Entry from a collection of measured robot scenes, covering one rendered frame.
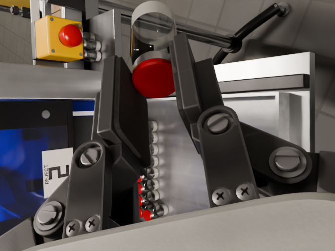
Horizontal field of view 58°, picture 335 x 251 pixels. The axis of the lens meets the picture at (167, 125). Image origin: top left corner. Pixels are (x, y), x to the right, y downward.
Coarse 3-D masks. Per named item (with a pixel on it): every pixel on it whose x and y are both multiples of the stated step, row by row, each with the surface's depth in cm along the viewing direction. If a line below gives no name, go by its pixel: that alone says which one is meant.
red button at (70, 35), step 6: (72, 24) 55; (60, 30) 54; (66, 30) 53; (72, 30) 54; (78, 30) 55; (60, 36) 54; (66, 36) 53; (72, 36) 54; (78, 36) 55; (66, 42) 54; (72, 42) 54; (78, 42) 55
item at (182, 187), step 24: (240, 96) 41; (264, 96) 42; (288, 96) 40; (168, 120) 55; (240, 120) 45; (264, 120) 43; (288, 120) 40; (168, 144) 56; (192, 144) 52; (168, 168) 56; (192, 168) 52; (168, 192) 56; (192, 192) 52; (168, 216) 57
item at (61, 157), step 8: (48, 152) 55; (56, 152) 56; (64, 152) 57; (72, 152) 58; (48, 160) 55; (56, 160) 56; (64, 160) 57; (64, 168) 57; (48, 176) 55; (56, 176) 56; (48, 184) 55; (56, 184) 56; (48, 192) 55
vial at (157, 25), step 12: (144, 12) 14; (156, 12) 14; (168, 12) 14; (132, 24) 14; (144, 24) 13; (156, 24) 13; (168, 24) 14; (132, 36) 14; (144, 36) 13; (156, 36) 13; (168, 36) 13; (132, 48) 13; (144, 48) 13; (156, 48) 13; (168, 48) 13; (132, 60) 13; (144, 60) 12
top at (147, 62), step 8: (144, 64) 12; (152, 64) 12; (160, 64) 12; (168, 64) 12; (136, 72) 12; (144, 72) 12; (152, 72) 12; (160, 72) 12; (168, 72) 12; (136, 80) 12; (144, 80) 12; (152, 80) 12; (160, 80) 13; (168, 80) 13; (136, 88) 13; (144, 88) 13; (152, 88) 13; (160, 88) 13; (168, 88) 13; (152, 96) 13; (160, 96) 13
